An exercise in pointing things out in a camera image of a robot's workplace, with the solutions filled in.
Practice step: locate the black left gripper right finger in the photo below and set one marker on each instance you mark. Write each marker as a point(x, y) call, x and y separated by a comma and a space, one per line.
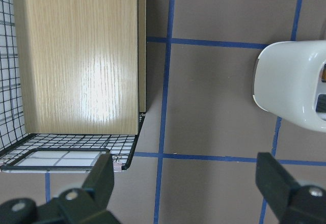
point(289, 200)

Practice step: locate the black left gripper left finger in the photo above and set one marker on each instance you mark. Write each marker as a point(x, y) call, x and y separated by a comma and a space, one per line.
point(87, 204)

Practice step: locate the white two-slot toaster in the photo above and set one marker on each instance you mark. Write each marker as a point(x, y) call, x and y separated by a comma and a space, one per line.
point(287, 82)

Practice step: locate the bread slice in toaster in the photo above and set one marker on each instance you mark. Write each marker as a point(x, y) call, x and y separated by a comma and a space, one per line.
point(323, 74)

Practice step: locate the wire basket with wooden shelf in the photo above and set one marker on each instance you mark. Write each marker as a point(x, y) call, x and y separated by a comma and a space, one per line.
point(73, 83)

